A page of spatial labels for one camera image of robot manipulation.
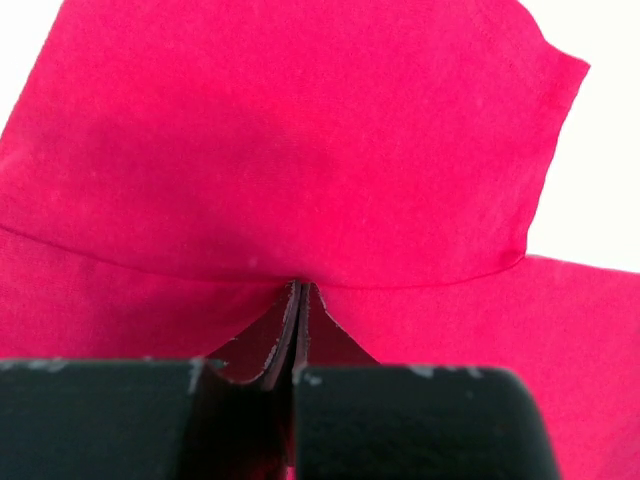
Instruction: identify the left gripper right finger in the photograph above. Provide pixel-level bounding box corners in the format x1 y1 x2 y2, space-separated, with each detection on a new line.
293 284 560 479

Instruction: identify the magenta t shirt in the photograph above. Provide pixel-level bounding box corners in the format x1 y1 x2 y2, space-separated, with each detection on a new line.
1 1 639 479

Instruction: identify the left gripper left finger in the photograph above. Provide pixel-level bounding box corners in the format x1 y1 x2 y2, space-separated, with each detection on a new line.
1 282 300 479

